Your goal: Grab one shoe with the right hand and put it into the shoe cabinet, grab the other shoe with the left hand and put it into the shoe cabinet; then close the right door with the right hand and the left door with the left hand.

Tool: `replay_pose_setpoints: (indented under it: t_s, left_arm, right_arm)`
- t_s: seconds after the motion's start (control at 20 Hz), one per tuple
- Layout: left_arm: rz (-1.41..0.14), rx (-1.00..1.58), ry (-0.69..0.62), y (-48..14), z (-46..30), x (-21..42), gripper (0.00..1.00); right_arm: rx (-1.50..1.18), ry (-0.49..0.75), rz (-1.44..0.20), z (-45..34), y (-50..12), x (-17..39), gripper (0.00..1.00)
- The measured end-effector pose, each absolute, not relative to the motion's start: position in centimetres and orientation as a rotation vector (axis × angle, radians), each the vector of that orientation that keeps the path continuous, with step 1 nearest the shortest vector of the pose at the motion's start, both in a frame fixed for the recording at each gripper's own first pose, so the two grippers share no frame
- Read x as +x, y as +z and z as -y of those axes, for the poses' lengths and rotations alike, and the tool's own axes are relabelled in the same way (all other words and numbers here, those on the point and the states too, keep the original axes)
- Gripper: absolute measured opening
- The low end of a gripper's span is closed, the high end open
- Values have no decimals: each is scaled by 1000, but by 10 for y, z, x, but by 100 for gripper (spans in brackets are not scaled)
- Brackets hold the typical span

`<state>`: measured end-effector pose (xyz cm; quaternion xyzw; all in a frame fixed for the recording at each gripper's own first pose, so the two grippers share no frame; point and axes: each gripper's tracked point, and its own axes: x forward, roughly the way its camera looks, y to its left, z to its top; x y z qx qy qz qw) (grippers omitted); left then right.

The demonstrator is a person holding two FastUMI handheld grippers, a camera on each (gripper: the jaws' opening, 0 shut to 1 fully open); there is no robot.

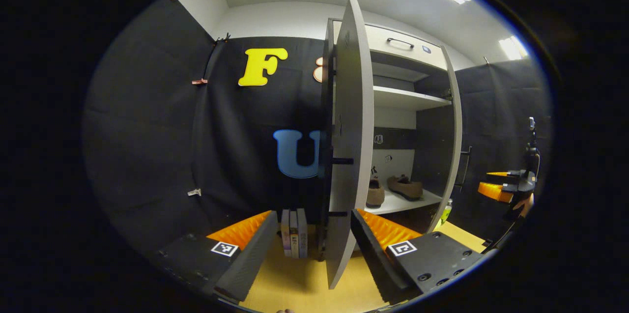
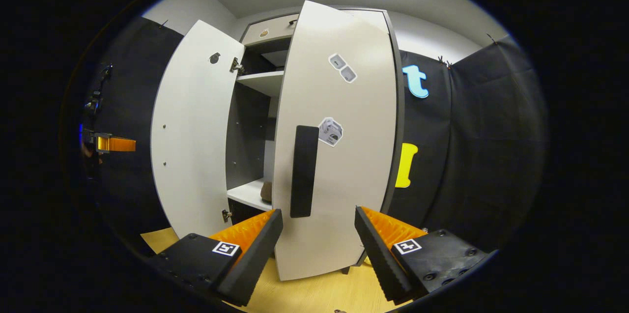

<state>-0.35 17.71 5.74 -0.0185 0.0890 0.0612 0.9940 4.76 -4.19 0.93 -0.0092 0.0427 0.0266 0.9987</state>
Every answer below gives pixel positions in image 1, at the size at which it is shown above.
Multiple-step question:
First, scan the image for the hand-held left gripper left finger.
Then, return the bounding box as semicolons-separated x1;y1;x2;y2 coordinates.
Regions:
147;210;279;304

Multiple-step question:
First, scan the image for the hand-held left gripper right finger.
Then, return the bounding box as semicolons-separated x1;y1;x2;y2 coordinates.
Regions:
350;208;487;304

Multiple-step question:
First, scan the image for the grey shoe cabinet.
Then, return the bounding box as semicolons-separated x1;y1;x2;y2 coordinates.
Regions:
318;0;473;290

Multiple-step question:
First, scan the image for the brown fuzzy shoe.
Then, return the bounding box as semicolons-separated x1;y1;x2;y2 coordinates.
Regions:
387;174;424;201
366;178;385;207

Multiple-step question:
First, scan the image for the grey cabinet door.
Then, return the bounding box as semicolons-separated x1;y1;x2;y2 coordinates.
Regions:
324;0;375;290
427;45;465;234

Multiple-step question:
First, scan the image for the white cabinet shelf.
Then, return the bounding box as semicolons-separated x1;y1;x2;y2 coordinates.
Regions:
372;86;452;111

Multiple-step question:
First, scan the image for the grey cabinet drawer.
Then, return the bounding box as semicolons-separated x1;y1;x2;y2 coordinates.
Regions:
334;21;449;72

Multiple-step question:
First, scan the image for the pale purple book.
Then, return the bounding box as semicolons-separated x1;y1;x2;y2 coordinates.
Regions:
281;209;291;257

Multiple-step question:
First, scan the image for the white book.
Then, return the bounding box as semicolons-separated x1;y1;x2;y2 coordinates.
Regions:
289;210;300;259

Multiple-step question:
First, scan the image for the yellow green bottle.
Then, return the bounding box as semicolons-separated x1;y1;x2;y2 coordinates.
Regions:
439;199;454;229

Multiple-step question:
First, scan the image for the small ceiling light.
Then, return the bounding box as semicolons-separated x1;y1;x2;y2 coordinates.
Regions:
499;35;529;60

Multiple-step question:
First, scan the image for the black right door handle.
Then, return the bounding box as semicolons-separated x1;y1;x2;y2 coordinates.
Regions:
455;146;473;192

